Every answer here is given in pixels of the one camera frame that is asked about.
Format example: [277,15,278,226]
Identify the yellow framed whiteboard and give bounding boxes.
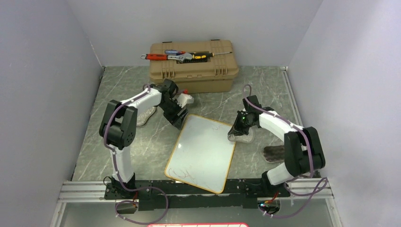
[164,114,235,194]

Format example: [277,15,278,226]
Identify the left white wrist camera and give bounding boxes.
[176,89,194,108]

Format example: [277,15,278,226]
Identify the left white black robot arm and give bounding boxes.
[99,79,194,199]

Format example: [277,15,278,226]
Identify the grey mesh scrubbing pad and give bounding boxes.
[227,128,255,144]

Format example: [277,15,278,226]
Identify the yellow black handled screwdriver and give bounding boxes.
[192,52,232,60]

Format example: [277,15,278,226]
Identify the tan plastic toolbox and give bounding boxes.
[149,39,239,93]

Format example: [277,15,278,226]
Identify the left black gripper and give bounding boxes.
[158,99,189,130]

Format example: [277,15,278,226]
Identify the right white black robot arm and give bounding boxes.
[227,95,326,196]

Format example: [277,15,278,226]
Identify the grey scrubbing pad left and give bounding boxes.
[136,106,157,127]

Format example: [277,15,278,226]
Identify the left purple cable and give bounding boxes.
[103,83,170,225]

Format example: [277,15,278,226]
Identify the black aluminium base frame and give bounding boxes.
[58,178,319,211]

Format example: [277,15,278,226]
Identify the dark brown scrubbing pad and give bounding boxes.
[262,145,285,163]

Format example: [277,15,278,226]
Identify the blue red handled screwdriver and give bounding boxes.
[165,49,194,55]

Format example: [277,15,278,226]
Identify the red handled adjustable wrench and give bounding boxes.
[140,53,193,62]

